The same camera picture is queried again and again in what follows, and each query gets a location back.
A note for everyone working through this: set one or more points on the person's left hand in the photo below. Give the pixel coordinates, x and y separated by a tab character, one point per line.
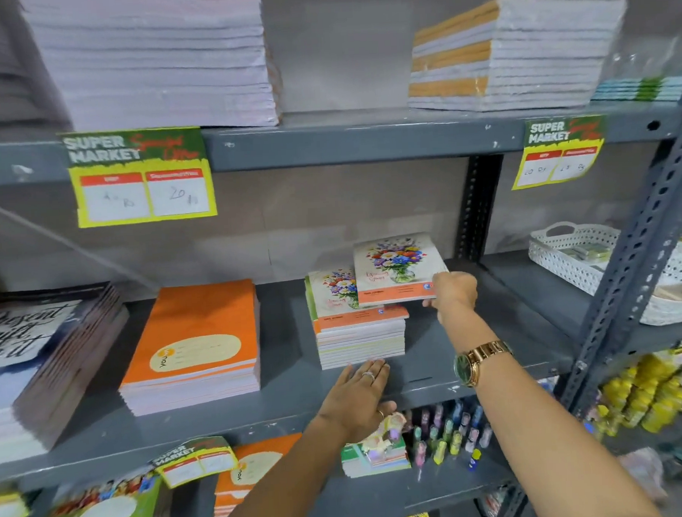
354	406

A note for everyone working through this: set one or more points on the person's right hand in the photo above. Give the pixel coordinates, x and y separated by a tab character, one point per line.
457	295

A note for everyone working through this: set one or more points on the person's left little finger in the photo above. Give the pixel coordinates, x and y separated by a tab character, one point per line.
345	379

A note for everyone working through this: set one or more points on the person's left middle finger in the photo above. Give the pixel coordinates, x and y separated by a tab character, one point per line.
372	375

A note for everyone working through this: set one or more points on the person's left thumb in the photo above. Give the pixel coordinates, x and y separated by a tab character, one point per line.
386	410

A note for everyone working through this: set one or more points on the person's right fingers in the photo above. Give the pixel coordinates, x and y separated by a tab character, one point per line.
430	304

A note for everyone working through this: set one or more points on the single flower-vase print notebook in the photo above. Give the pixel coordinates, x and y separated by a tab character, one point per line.
396	269

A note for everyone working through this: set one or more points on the person's left forearm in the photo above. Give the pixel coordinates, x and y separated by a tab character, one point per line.
273	487

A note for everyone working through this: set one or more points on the person's right forearm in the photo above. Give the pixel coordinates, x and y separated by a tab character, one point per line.
544	427

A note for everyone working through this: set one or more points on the stack of floral cover notebooks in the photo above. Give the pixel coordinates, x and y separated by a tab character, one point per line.
359	337

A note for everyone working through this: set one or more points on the small pile of pastel notebooks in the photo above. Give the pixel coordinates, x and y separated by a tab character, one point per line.
377	456

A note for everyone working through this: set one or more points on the group of small coloured pens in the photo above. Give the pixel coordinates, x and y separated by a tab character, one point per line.
453	432

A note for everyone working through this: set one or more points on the gold wristwatch green dial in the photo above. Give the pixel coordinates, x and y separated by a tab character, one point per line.
477	362

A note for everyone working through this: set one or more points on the low pile of orange notebooks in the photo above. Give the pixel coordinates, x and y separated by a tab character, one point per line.
255	471

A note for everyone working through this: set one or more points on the stack of orange cover notebooks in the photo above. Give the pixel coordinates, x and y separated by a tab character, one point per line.
194	337

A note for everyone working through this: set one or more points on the green packets in basket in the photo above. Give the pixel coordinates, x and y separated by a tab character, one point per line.
587	252

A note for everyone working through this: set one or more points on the curled green yellow price tag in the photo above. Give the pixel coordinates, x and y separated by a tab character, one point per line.
195	460

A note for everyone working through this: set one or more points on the grey metal shelf rack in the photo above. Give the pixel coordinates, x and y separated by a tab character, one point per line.
335	139

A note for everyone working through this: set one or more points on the small green yellow price tag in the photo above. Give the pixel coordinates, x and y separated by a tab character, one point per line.
561	151

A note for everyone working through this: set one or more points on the group of yellow bottles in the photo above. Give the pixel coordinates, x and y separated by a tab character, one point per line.
647	393

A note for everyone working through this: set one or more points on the white perforated plastic basket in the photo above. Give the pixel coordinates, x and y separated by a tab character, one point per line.
667	284

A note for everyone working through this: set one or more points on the clear plastic packet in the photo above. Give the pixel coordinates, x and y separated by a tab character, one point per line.
643	472

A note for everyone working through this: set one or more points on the stack of orange-spined notebooks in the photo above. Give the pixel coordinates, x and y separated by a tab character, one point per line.
513	52

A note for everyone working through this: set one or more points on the stack of green cartoon notebooks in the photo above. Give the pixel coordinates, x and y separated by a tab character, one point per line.
103	516

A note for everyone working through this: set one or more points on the large green yellow price tag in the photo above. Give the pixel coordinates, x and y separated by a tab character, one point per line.
140	177

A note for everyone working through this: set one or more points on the stack of blue-green thin notebooks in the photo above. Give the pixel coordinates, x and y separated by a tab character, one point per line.
640	89

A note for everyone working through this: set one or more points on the stack of dark script-cover notebooks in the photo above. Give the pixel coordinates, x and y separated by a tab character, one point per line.
44	362

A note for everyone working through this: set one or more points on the clear plastic bag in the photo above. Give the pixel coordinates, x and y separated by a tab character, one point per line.
653	59

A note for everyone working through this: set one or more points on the yellow edged notebook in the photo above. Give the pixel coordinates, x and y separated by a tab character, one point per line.
6	508

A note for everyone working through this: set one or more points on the stack of white paper notebooks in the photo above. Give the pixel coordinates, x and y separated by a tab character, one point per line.
159	59

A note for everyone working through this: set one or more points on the stack of grey paper pads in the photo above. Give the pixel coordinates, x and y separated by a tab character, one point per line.
0	62

